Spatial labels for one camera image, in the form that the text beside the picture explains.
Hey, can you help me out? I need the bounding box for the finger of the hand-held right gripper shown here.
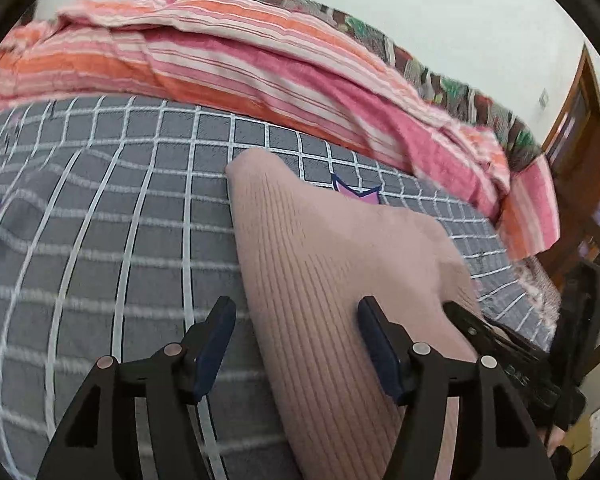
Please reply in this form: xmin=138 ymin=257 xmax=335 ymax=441
xmin=442 ymin=301 xmax=518 ymax=361

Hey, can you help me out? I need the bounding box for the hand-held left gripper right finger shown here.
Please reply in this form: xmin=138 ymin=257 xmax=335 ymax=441
xmin=357 ymin=296 xmax=558 ymax=480

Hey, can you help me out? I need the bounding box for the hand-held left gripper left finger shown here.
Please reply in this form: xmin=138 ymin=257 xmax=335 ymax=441
xmin=37 ymin=296 xmax=237 ymax=480

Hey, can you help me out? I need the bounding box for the pink knitted sweater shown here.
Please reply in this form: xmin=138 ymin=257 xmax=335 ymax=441
xmin=226 ymin=148 xmax=506 ymax=480

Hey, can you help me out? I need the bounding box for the person's right hand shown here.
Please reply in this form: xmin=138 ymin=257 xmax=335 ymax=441
xmin=544 ymin=422 xmax=573 ymax=458

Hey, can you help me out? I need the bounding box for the black chair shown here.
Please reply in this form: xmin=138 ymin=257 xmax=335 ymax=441
xmin=550 ymin=230 xmax=600 ymax=391

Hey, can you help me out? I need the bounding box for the pale floral mattress cover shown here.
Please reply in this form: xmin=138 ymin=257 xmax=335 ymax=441
xmin=517 ymin=252 xmax=563 ymax=318

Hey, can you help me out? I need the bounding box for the grey checked bed sheet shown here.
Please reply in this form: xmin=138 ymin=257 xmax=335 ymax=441
xmin=0 ymin=94 xmax=553 ymax=480

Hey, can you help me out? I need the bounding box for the wooden door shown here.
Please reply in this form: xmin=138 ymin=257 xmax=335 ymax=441
xmin=541 ymin=44 xmax=600 ymax=271

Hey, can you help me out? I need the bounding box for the dark floral patterned blanket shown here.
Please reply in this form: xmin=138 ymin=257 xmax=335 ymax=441
xmin=250 ymin=0 xmax=546 ymax=173

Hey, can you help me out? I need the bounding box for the pink orange striped quilt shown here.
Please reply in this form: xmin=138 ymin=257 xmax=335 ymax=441
xmin=0 ymin=0 xmax=561 ymax=261

